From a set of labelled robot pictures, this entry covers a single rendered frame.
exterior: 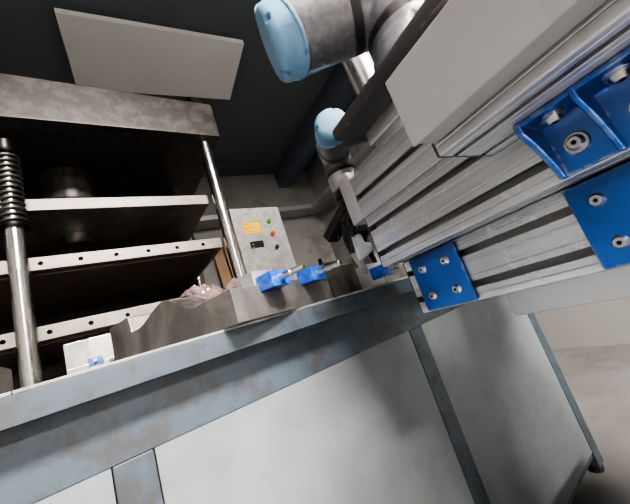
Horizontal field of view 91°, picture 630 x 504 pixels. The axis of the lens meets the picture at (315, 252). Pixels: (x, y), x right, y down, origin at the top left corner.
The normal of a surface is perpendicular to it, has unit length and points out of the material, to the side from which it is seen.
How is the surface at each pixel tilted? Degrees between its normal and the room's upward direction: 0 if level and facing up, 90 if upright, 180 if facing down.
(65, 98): 90
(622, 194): 90
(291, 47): 149
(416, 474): 90
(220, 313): 90
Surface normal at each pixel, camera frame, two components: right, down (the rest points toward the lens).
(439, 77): -0.85, 0.18
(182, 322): -0.61, 0.02
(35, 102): 0.52, -0.35
